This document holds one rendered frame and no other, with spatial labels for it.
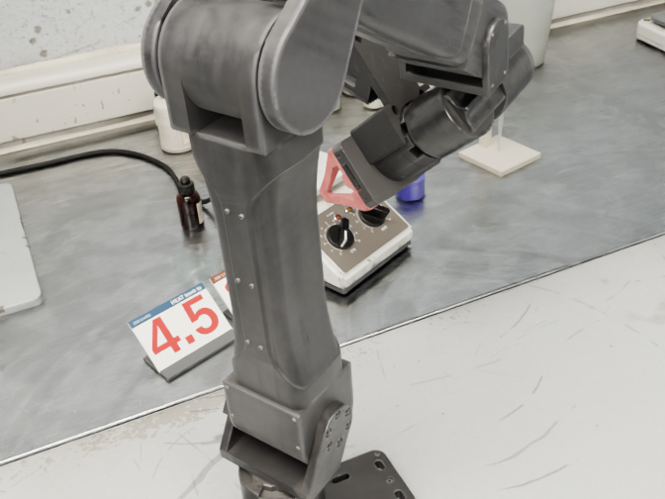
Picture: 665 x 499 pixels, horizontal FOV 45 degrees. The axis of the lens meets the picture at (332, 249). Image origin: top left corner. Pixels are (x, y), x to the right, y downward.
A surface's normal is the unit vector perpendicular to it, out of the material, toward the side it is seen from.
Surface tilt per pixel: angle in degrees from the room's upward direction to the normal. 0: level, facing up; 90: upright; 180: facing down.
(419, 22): 93
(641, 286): 0
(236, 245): 92
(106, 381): 0
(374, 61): 49
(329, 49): 90
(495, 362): 0
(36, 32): 90
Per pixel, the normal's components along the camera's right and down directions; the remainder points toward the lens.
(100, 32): 0.42, 0.49
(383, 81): 0.54, -0.29
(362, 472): -0.05, -0.83
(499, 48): 0.82, 0.28
